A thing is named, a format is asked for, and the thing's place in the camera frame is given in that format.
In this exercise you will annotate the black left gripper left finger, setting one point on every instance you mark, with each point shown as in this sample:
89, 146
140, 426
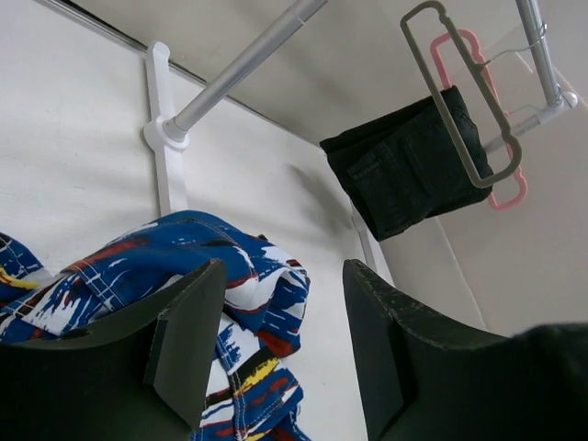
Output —
140, 373

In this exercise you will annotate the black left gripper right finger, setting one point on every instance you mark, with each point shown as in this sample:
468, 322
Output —
425, 376

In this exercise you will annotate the blue patterned trousers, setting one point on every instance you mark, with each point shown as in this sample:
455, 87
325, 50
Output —
250, 395

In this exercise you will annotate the black folded jeans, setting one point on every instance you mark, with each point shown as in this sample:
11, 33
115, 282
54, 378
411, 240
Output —
401, 169

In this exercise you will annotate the white metal clothes rack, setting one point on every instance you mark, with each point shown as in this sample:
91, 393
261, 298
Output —
167, 132

